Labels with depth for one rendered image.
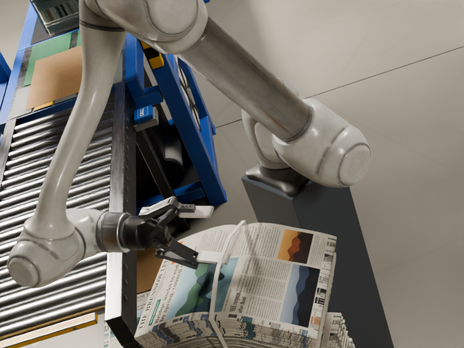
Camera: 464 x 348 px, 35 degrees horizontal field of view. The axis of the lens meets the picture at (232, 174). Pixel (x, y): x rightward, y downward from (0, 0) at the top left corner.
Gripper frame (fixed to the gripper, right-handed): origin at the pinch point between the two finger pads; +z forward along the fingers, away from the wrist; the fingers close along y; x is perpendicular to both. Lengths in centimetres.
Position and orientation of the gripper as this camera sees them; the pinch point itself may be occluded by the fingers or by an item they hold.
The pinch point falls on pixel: (215, 235)
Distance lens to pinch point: 156.0
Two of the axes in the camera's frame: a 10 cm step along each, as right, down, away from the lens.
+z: 9.4, 0.0, -3.4
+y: 2.3, 7.4, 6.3
